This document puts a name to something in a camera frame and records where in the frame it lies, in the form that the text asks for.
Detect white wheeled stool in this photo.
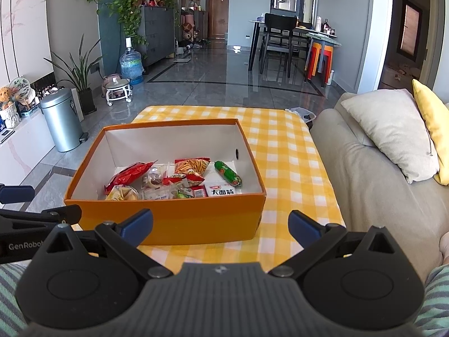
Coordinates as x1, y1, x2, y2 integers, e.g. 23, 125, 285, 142
102, 74, 134, 108

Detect beige sofa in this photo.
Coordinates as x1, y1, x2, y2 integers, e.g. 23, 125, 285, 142
309, 91, 449, 281

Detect red stick snack packet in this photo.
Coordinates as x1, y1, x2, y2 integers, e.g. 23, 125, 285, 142
172, 157, 211, 187

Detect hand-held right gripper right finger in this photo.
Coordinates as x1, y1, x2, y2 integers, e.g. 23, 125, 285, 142
268, 210, 411, 278

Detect stacked orange plastic stools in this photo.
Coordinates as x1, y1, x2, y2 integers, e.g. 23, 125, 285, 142
304, 41, 334, 81

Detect person's striped green clothing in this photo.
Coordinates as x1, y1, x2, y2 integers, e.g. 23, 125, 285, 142
0, 253, 449, 337

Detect long-leaf potted plant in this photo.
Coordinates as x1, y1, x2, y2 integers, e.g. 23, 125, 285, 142
44, 34, 104, 116

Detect brown stuffed toy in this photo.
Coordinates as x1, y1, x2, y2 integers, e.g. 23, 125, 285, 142
0, 86, 16, 111

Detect grey cabinet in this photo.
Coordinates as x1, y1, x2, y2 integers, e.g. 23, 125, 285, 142
138, 5, 176, 67

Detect white low console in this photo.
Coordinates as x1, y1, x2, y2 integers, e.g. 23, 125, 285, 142
0, 112, 58, 190

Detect white pillow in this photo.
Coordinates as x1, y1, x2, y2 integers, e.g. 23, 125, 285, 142
340, 89, 441, 184

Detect marble top side table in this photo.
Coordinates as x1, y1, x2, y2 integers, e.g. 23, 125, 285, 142
306, 32, 342, 88

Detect orange cardboard box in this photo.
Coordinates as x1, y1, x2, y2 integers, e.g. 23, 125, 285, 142
64, 118, 267, 246

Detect blue water jug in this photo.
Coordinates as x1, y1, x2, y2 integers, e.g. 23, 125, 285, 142
119, 37, 145, 85

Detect small waste bin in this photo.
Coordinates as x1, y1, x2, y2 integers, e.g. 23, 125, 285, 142
285, 107, 316, 124

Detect clear white ball packet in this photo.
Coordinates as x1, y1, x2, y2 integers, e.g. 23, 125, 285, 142
142, 187, 172, 201

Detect yellow checkered tablecloth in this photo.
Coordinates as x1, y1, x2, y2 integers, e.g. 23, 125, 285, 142
130, 105, 346, 271

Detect clear dark candy packet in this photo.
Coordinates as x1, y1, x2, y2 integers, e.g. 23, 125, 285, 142
142, 167, 167, 188

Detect dining table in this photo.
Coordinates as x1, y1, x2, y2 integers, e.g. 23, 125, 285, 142
248, 19, 316, 72

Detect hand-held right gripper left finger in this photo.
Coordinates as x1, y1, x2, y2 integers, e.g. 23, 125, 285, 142
31, 208, 174, 278

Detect brown wooden door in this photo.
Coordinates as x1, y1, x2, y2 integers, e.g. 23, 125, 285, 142
208, 0, 230, 39

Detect green pothos plant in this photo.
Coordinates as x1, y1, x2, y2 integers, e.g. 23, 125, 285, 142
105, 0, 151, 48

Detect silver pedal trash can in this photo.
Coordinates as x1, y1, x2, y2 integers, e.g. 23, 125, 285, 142
40, 88, 89, 153

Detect black dining chair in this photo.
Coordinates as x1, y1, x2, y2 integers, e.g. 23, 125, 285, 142
261, 13, 299, 78

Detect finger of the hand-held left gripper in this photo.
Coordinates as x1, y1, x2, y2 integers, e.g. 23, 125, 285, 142
0, 204, 83, 234
0, 183, 36, 205

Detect white spicy strip packet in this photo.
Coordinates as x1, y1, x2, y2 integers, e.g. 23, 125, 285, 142
205, 182, 244, 197

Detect green sausage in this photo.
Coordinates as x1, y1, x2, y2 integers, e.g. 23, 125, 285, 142
214, 160, 243, 186

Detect round painted fan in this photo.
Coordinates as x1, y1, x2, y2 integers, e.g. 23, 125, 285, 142
9, 76, 34, 104

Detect yellow pillow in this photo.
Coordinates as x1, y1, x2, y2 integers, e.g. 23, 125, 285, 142
412, 79, 449, 186

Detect red foil snack packet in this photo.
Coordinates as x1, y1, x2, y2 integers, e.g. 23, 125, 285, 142
104, 161, 155, 195

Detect clear bread packet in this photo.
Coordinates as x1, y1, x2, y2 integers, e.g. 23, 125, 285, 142
105, 184, 141, 201

